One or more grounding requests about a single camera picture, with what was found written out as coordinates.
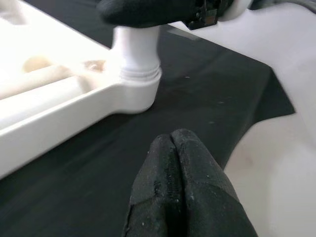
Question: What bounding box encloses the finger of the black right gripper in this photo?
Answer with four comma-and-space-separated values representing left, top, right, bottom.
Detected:
96, 0, 198, 28

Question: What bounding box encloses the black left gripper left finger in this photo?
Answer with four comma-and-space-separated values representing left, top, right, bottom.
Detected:
122, 130, 188, 237

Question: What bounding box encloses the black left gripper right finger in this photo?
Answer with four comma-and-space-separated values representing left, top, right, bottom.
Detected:
172, 128, 259, 237

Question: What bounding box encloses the white plastic table leg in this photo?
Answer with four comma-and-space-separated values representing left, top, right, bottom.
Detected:
112, 23, 161, 81
0, 76, 83, 126

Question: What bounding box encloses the white plastic children table top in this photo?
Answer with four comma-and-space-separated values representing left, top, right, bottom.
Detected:
0, 0, 162, 181

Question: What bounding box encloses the black tablecloth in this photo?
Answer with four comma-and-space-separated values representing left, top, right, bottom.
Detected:
0, 0, 297, 237

